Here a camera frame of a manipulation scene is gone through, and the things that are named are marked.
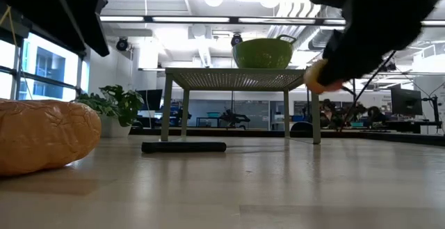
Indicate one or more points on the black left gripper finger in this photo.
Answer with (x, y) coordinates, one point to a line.
(69, 16)
(94, 16)

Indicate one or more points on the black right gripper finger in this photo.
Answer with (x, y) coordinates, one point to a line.
(344, 62)

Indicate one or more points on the yellow pear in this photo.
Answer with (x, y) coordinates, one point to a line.
(311, 79)

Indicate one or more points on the green colander bowl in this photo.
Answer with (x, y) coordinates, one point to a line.
(264, 53)

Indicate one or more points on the orange bread loaf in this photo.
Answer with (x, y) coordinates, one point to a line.
(45, 135)

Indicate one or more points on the black background robot arm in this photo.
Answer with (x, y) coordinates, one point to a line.
(234, 117)

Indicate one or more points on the thin black slanted pole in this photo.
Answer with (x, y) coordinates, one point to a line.
(373, 83)

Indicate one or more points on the black ceiling spotlight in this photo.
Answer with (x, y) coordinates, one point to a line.
(389, 67)
(236, 39)
(122, 44)

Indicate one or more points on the person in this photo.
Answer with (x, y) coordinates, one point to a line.
(374, 114)
(327, 112)

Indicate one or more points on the large black monitor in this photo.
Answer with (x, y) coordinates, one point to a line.
(406, 102)

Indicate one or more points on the black office chair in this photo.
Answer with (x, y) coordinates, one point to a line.
(300, 127)

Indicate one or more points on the green leafy plant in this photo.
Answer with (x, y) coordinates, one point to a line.
(121, 103)

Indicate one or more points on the black background desk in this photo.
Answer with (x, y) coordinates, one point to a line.
(410, 126)

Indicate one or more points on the long ceiling light bar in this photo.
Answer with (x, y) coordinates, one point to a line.
(191, 19)

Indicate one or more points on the small black monitor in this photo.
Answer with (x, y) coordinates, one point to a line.
(151, 98)

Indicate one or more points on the pale green perforated shelf stand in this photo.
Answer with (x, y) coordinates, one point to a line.
(240, 79)

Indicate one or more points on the white plant pot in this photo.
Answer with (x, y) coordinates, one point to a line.
(111, 128)

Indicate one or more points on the teal bin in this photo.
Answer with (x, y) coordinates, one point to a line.
(213, 114)

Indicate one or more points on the black bar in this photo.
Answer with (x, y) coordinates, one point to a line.
(184, 147)

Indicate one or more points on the black window frame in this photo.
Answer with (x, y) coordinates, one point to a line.
(17, 76)

